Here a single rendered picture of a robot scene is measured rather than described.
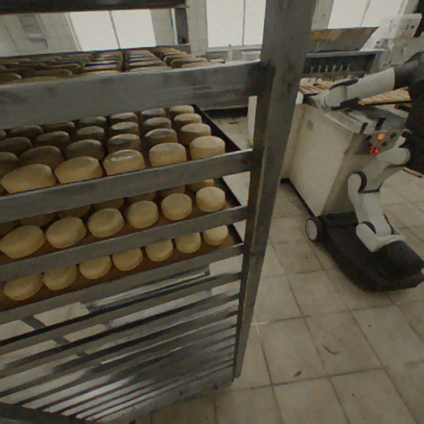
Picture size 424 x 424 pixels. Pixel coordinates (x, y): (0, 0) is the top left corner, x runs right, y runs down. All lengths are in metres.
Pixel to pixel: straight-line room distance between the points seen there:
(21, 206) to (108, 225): 0.10
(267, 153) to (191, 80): 0.11
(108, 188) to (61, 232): 0.13
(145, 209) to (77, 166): 0.11
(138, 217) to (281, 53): 0.26
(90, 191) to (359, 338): 1.56
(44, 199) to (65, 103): 0.10
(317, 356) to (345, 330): 0.25
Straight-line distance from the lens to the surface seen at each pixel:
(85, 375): 0.79
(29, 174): 0.33
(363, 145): 1.71
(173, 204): 0.34
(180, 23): 0.66
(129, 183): 0.26
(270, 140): 0.25
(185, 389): 1.24
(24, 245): 0.39
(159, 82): 0.23
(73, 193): 0.27
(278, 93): 0.24
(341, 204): 2.00
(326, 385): 1.47
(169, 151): 0.30
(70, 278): 0.44
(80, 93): 0.23
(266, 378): 1.40
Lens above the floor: 1.36
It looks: 42 degrees down
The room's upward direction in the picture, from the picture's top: 3 degrees counter-clockwise
